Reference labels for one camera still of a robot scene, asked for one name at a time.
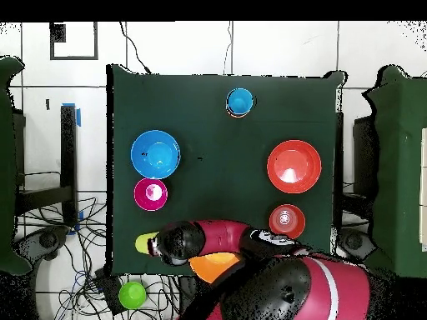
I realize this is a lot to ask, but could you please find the small orange bowl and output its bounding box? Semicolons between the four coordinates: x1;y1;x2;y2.
269;203;307;240

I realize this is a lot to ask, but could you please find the large blue bowl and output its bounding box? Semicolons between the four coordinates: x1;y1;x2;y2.
130;129;182;180

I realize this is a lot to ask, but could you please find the blue cup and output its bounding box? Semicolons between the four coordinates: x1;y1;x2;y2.
225;87;254;117

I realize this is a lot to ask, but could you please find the large yellow bowl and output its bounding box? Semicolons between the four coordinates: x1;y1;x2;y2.
188;252;242;284

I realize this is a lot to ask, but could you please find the grey stand base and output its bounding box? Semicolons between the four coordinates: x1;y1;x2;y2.
336;227;376;264

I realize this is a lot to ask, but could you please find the black stand base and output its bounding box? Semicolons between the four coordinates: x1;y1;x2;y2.
14;225;71;264

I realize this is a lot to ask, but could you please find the black square floor marker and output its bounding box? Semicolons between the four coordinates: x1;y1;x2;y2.
49;22;99;61

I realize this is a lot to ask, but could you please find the dark green table cloth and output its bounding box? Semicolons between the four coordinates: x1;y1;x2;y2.
105;63;346;278

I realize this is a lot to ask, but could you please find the black table frame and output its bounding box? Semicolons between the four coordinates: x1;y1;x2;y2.
13;104;79;228

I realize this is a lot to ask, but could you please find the neighbouring green table cloth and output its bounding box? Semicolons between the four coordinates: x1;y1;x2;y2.
0;56;33;276
362;64;427;280

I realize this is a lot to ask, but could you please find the large shallow orange bowl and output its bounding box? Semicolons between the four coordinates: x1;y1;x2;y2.
266;139;323;195

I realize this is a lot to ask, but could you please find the translucent yellow cup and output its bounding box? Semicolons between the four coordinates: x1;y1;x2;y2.
134;232;160;256

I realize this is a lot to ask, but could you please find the pink bowl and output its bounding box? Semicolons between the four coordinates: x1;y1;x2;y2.
133;177;168;212

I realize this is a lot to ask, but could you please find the thin black floor cable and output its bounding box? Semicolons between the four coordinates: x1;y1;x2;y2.
118;22;151;75

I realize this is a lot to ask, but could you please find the blue tape strip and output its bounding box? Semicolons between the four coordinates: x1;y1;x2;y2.
62;102;82;128

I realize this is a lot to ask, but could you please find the green cup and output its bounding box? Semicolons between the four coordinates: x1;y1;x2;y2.
118;281;148;311

